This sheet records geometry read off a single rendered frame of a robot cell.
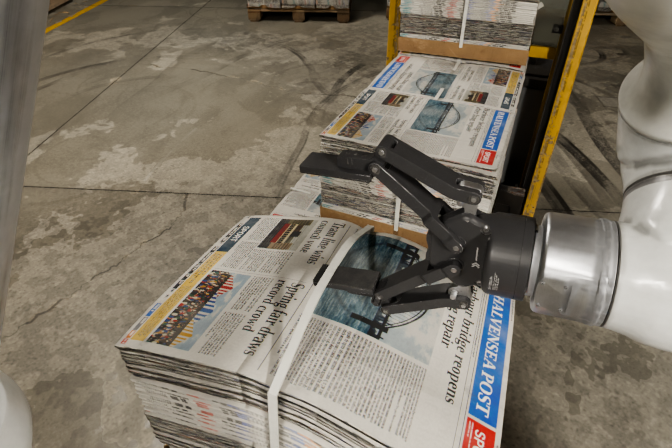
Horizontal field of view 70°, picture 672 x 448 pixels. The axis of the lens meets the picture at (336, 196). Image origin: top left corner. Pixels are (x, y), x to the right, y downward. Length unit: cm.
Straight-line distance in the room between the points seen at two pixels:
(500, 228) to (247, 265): 34
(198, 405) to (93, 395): 143
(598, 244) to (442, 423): 23
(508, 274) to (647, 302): 10
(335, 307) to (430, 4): 109
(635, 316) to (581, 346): 173
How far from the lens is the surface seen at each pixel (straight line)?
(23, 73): 25
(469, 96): 126
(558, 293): 43
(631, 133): 48
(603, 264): 42
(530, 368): 202
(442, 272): 46
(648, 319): 43
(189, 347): 55
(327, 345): 52
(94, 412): 197
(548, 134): 216
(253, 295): 59
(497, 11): 146
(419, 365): 54
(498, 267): 42
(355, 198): 107
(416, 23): 150
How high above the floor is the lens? 155
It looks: 35 degrees down
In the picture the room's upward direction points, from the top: straight up
